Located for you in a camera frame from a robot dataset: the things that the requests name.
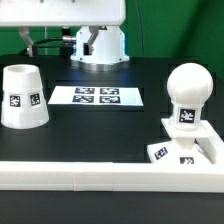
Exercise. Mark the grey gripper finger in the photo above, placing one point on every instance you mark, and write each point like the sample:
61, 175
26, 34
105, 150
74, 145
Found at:
88, 46
24, 32

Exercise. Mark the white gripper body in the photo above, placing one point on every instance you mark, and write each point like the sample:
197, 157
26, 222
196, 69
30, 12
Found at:
18, 13

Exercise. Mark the white lamp shade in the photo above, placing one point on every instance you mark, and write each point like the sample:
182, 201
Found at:
23, 104

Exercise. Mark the white lamp bulb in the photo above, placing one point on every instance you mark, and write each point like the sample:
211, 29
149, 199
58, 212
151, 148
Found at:
189, 86

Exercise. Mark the white lamp base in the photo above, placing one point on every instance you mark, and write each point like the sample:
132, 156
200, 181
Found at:
183, 147

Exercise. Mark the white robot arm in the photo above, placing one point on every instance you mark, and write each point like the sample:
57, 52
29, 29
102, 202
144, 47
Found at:
99, 45

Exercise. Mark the white marker sheet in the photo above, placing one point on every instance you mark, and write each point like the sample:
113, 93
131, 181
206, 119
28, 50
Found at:
81, 95

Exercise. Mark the white front fence rail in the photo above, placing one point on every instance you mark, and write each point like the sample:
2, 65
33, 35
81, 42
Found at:
85, 176

